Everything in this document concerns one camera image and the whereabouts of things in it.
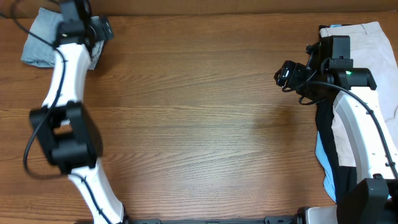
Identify light blue denim shorts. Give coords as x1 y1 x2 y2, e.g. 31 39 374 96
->
21 7 105 70

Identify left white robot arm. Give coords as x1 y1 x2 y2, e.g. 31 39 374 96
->
28 1 128 223

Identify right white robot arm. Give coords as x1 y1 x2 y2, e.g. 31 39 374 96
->
274 35 397 223

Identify beige shorts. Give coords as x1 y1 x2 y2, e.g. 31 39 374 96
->
319 21 398 168

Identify light blue garment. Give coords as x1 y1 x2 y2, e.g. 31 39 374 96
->
315 24 343 202

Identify black garment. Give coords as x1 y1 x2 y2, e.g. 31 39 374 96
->
310 24 358 205

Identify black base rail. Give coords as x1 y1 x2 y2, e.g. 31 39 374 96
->
128 215 303 224

